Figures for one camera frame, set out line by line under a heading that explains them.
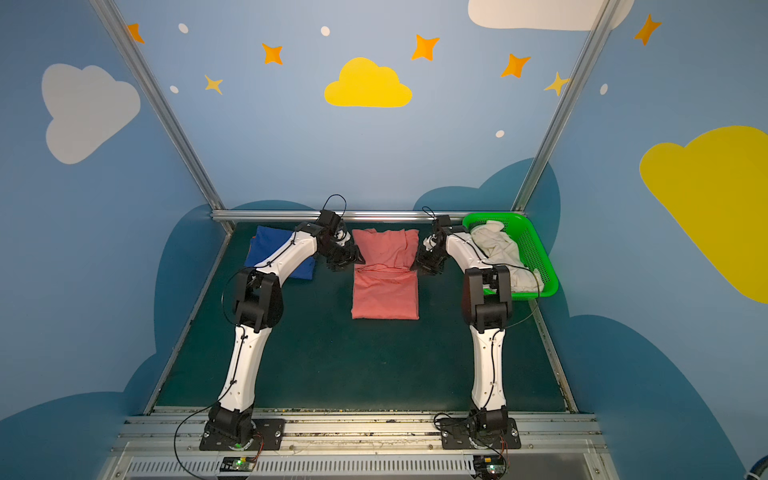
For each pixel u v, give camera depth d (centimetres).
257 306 63
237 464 71
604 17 70
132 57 75
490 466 71
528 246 110
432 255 90
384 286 101
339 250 92
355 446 73
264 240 111
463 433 75
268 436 74
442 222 87
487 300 60
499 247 109
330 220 87
